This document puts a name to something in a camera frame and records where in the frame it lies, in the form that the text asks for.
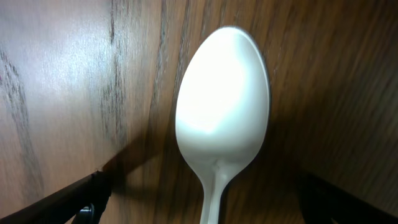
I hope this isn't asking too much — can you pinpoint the white plastic spoon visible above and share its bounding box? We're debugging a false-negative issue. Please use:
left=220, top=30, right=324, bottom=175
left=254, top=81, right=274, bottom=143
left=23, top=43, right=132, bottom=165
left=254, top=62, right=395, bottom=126
left=175, top=26, right=271, bottom=223

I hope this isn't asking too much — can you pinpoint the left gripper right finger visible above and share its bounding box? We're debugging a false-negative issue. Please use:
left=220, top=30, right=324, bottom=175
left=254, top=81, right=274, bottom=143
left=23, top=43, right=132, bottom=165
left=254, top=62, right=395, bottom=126
left=297, top=174, right=397, bottom=224

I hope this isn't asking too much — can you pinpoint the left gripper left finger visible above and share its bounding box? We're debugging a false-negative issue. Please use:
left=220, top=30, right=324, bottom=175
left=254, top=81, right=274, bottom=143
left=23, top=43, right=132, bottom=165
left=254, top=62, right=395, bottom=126
left=1, top=171, right=113, bottom=223

